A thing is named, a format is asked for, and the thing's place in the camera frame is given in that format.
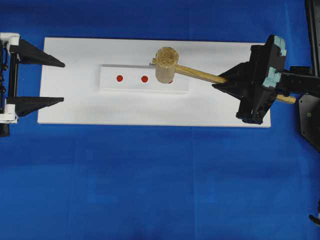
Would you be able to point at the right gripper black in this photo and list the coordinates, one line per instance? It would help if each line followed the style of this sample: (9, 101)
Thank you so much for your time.
(254, 83)

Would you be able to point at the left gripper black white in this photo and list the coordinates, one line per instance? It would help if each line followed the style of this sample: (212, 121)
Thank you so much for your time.
(9, 60)

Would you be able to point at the wooden mallet hammer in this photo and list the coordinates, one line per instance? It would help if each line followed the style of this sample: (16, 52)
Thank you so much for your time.
(166, 66)

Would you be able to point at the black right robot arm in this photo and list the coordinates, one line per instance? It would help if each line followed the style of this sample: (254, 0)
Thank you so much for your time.
(294, 81)

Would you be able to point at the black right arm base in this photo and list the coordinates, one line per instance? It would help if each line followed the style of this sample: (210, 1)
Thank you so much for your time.
(309, 103)

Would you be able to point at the large white foam board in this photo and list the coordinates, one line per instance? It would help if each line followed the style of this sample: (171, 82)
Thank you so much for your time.
(85, 103)

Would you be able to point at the small white raised block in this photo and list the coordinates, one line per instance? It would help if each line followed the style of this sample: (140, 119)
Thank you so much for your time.
(138, 78)

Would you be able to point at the blue table cloth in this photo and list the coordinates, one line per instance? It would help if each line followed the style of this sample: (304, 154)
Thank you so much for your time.
(99, 182)

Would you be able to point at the black left camera block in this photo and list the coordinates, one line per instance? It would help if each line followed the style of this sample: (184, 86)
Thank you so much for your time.
(4, 130)

